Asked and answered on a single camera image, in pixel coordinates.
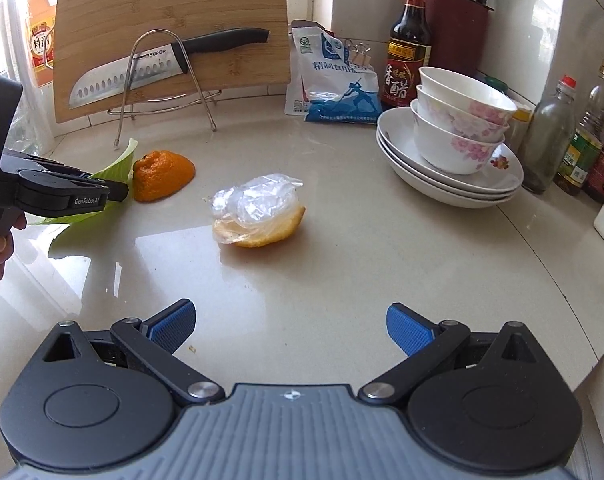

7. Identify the clear red-capped glass bottle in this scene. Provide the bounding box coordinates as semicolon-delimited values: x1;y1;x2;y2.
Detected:
518;75;576;194

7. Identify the yellow oil bottle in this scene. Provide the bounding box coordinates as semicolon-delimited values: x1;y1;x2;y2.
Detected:
554;60;604;196

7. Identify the blue white salt bag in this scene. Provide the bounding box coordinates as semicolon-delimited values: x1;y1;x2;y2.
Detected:
285;20;381;125

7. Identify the lower white plate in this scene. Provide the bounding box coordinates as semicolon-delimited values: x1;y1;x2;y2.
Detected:
376;131;516;209

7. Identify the orange juice bottle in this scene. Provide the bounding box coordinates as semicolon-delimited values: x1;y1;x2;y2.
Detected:
26;0;57;87

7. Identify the dark red knife block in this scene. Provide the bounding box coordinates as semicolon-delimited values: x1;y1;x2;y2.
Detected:
426;0;492;77

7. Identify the orange peel piece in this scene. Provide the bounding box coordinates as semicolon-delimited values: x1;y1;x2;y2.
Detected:
133;151;196;203

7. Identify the top white plate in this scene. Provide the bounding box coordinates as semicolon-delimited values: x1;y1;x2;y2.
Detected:
377;108;523;196

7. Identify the santoku kitchen knife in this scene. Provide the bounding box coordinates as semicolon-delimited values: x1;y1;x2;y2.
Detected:
69;27;270;110

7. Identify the bamboo cutting board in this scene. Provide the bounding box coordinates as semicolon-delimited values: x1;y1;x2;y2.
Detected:
54;0;290;122

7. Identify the dark vinegar bottle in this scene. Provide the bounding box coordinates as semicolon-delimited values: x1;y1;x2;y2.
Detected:
381;0;431;110

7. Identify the green cabbage leaf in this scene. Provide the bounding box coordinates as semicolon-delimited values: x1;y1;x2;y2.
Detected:
25;136;140;260

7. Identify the middle floral white bowl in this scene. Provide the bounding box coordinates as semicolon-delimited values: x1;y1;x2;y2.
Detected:
417;84;508;142

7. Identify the top floral white bowl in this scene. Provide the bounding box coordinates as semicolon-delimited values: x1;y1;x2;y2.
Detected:
419;66;518;125

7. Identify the white plate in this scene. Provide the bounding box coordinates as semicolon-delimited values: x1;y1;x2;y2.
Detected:
376;131;516;209
377;108;523;196

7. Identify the clear plastic bag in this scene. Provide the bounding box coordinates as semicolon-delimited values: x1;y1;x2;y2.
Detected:
210;174;303;232

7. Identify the wire cutting board rack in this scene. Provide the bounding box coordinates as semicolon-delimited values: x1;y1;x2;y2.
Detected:
113;28;222;150

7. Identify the floral white bowl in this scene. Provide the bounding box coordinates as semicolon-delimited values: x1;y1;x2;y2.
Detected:
410;99;505;176
419;66;518;125
417;84;508;142

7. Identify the bottom floral white bowl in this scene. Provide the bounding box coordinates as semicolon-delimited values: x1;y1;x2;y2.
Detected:
410;99;505;176

